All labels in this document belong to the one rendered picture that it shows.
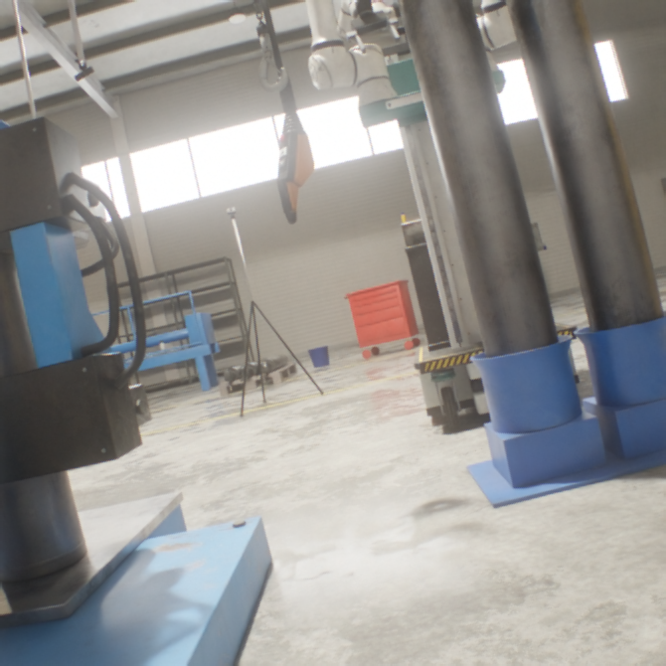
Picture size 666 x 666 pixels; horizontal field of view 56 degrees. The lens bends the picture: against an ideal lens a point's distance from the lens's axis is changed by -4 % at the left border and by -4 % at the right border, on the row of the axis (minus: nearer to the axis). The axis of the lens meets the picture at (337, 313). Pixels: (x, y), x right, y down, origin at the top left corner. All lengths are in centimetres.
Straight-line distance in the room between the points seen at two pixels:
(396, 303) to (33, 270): 737
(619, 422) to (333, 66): 190
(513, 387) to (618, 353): 31
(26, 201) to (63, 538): 78
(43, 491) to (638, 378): 155
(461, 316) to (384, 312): 553
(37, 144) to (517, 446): 137
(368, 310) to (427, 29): 684
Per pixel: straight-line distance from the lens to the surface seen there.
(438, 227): 305
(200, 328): 1015
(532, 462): 185
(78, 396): 129
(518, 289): 183
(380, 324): 855
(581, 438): 187
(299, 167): 202
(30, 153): 136
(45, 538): 165
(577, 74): 199
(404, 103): 296
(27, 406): 134
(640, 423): 193
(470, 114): 189
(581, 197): 193
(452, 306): 303
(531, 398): 183
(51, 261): 131
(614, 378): 194
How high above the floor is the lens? 56
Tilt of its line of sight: 1 degrees up
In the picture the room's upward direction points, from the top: 13 degrees counter-clockwise
